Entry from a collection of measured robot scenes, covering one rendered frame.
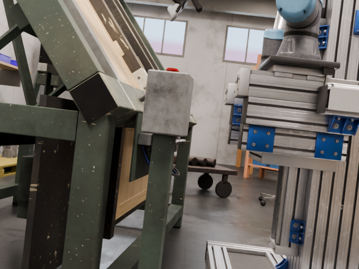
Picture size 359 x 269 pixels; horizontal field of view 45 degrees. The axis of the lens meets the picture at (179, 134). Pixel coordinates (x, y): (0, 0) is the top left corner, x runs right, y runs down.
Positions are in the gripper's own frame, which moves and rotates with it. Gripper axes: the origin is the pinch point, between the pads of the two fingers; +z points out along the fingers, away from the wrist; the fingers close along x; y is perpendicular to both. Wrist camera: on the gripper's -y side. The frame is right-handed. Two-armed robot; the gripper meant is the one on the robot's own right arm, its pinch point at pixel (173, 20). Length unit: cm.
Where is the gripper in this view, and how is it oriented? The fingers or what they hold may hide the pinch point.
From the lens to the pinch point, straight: 230.5
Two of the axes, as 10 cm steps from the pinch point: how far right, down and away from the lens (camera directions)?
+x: -0.3, 0.1, -10.0
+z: -5.6, 8.3, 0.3
